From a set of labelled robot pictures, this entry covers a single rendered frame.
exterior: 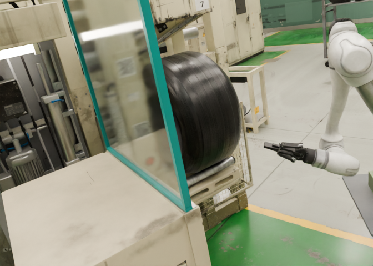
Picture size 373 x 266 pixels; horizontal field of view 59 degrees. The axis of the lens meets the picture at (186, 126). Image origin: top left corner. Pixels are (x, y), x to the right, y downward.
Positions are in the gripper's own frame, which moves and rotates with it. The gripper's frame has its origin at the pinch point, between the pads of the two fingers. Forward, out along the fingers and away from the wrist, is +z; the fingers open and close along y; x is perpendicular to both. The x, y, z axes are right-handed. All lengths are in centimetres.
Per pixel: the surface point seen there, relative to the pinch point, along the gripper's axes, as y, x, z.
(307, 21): 423, 1080, -198
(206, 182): 19.7, -16.5, 25.8
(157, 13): -35, 39, 71
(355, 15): 344, 1027, -326
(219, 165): 16.0, -6.8, 21.6
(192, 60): -30, 11, 46
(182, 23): -21, 60, 62
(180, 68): -30, 3, 50
